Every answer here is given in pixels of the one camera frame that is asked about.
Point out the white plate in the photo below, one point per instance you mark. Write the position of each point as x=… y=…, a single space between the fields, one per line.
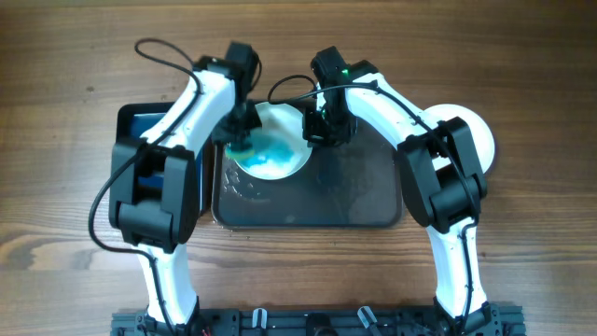
x=481 y=133
x=280 y=149

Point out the green yellow sponge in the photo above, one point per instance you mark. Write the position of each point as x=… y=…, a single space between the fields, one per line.
x=239 y=151

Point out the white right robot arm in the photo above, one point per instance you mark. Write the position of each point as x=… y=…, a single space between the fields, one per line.
x=443 y=153

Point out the black tub of blue water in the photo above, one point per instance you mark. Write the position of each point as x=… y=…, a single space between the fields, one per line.
x=135 y=119

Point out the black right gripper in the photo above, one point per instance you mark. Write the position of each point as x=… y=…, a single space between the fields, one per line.
x=316 y=135

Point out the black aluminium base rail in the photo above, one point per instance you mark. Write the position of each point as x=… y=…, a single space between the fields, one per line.
x=491 y=319

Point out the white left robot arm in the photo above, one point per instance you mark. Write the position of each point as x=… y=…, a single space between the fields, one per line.
x=154 y=189

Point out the dark brown serving tray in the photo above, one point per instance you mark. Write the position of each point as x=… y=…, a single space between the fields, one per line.
x=356 y=185

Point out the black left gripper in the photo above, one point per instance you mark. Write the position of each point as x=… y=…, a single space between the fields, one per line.
x=220 y=134

